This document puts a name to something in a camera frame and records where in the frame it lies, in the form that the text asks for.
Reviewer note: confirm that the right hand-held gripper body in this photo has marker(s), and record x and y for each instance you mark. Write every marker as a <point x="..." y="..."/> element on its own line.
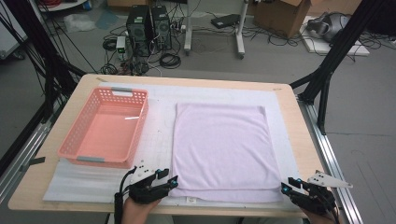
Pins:
<point x="314" y="200"/>

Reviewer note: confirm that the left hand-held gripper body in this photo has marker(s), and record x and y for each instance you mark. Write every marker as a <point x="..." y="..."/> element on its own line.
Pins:
<point x="144" y="191"/>

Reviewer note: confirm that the lilac cat print towel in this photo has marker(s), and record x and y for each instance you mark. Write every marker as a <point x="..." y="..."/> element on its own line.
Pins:
<point x="224" y="149"/>

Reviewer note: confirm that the pink plastic basket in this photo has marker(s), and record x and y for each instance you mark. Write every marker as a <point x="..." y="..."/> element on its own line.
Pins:
<point x="106" y="130"/>

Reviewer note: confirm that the person's right hand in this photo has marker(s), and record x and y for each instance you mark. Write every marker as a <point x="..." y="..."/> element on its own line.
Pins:
<point x="323" y="219"/>

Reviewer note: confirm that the person's left hand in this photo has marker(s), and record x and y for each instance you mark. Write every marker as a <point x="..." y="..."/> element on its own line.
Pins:
<point x="135" y="214"/>

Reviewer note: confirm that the white foam grid mat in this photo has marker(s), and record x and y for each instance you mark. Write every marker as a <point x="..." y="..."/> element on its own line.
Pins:
<point x="218" y="91"/>

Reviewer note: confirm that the white power adapter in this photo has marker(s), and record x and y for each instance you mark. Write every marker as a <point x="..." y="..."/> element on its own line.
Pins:
<point x="120" y="45"/>

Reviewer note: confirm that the white flat board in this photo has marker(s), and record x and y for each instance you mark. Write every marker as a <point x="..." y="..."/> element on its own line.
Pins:
<point x="320" y="46"/>

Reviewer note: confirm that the black computer tower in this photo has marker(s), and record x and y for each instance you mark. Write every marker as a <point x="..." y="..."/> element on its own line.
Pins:
<point x="162" y="26"/>
<point x="139" y="29"/>

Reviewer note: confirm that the grey rounded device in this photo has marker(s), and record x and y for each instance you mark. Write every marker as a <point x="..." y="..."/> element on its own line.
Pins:
<point x="330" y="25"/>

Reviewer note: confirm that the blue sheet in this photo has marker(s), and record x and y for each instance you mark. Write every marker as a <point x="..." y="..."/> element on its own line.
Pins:
<point x="106" y="19"/>

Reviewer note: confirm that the black flat device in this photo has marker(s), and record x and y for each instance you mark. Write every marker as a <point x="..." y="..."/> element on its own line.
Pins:
<point x="225" y="21"/>

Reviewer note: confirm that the brown cardboard box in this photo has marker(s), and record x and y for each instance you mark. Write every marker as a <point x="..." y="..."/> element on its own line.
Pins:
<point x="280" y="17"/>

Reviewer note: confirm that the clear plastic bag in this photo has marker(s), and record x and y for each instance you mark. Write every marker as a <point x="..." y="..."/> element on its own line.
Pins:
<point x="77" y="22"/>

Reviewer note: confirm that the round white table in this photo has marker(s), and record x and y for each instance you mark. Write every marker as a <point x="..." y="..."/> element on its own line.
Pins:
<point x="62" y="6"/>

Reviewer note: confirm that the white cabinet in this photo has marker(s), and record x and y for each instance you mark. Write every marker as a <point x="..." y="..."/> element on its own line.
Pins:
<point x="9" y="37"/>

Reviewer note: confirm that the aluminium rail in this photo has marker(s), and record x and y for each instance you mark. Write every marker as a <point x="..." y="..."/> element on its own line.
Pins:
<point x="21" y="158"/>
<point x="323" y="140"/>

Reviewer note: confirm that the grey metal bracket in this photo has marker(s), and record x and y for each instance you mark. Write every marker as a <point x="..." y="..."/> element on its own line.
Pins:
<point x="34" y="161"/>

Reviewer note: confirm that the white stand frame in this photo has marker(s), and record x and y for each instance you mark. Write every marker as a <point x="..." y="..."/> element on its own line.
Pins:
<point x="187" y="31"/>

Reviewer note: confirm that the black frame post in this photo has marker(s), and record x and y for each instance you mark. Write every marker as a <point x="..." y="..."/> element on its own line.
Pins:
<point x="40" y="46"/>
<point x="339" y="43"/>

